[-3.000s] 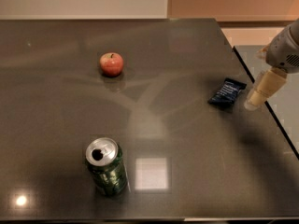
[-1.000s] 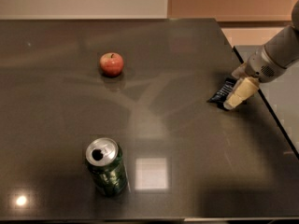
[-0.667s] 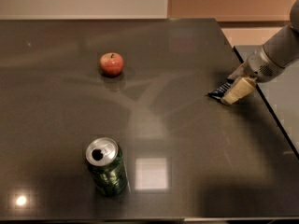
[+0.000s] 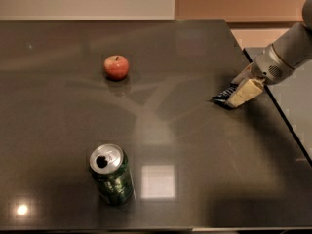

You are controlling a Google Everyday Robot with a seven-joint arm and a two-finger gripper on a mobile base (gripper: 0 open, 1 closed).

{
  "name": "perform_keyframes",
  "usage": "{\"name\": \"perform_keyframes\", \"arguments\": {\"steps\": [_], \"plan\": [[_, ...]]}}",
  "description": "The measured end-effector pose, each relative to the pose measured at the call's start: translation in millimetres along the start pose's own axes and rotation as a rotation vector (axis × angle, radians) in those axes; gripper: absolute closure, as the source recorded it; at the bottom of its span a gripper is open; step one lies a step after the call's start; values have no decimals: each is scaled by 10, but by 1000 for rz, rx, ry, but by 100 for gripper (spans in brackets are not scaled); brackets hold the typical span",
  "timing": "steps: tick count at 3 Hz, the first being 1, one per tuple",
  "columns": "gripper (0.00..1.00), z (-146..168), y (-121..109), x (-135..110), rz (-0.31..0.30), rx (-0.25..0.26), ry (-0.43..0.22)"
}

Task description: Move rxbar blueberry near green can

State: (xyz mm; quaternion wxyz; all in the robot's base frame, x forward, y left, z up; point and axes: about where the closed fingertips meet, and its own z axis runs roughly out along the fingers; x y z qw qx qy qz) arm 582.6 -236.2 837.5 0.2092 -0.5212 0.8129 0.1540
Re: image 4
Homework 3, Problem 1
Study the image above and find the green soda can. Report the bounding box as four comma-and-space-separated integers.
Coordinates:
89, 143, 134, 206

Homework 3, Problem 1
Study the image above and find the red apple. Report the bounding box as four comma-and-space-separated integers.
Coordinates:
103, 55, 130, 81

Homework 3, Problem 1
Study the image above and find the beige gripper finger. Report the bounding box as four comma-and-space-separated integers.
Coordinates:
225, 78, 264, 108
231, 63, 254, 85

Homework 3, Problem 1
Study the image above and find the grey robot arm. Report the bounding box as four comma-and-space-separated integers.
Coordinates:
225, 0, 312, 108

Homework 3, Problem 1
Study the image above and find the dark blue rxbar wrapper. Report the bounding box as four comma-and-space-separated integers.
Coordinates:
212, 84, 237, 109

